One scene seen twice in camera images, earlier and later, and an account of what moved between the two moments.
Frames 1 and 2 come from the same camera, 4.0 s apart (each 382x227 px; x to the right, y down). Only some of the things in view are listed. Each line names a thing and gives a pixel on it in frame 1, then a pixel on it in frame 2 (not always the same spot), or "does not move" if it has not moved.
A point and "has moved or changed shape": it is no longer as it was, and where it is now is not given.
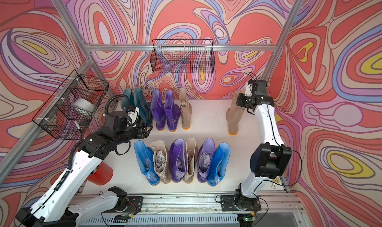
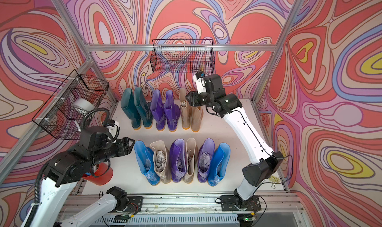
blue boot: x=146 y=159 does not move
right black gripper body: x=243 y=100 -> x=201 y=99
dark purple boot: x=172 y=111 does not move
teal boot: x=128 y=92 does not move
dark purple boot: x=158 y=111 does not move
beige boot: x=234 y=114 has moved or changed shape
